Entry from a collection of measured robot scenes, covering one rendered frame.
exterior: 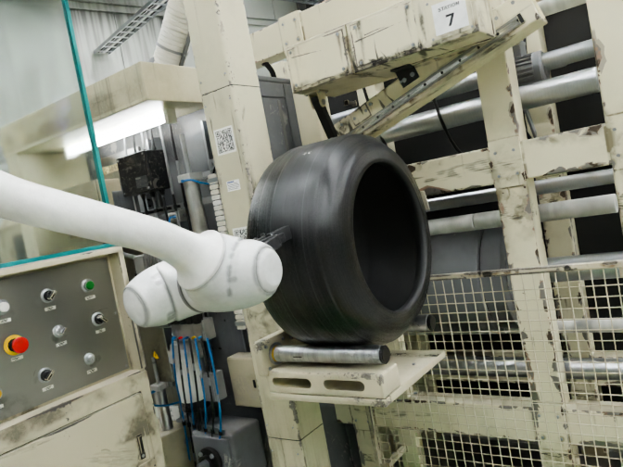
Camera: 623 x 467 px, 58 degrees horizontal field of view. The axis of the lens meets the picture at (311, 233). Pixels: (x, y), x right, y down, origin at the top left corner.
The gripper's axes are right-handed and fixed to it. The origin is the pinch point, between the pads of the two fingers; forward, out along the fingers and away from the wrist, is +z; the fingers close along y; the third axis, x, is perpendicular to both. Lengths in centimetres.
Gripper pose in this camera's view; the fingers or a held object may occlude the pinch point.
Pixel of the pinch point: (279, 236)
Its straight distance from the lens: 126.9
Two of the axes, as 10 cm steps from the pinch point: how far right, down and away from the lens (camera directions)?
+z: 5.4, -2.9, 7.9
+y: -8.0, 1.2, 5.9
